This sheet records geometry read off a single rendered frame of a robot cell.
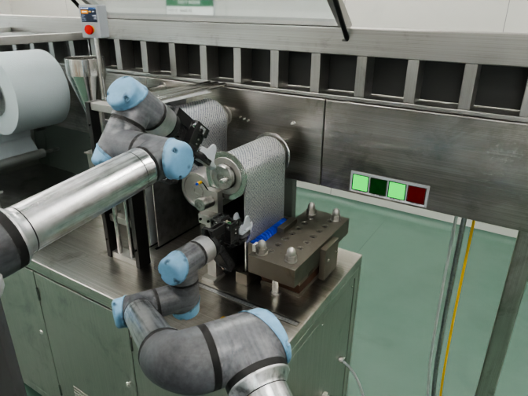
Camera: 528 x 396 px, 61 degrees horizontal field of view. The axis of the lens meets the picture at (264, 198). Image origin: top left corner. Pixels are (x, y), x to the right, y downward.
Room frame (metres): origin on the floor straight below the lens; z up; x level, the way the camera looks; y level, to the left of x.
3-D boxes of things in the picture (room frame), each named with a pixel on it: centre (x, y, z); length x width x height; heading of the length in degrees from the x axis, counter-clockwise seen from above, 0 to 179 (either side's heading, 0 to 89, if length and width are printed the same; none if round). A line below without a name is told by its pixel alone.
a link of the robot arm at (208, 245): (1.05, 0.17, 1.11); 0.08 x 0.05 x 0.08; 58
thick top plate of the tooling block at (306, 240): (1.29, -0.13, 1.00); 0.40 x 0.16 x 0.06; 148
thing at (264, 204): (1.32, -0.01, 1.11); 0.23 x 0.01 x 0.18; 148
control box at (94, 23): (1.56, 0.56, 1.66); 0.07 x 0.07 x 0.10; 76
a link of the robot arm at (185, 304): (0.97, 0.22, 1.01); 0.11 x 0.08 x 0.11; 117
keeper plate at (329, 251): (1.25, -0.21, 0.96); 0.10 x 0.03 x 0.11; 148
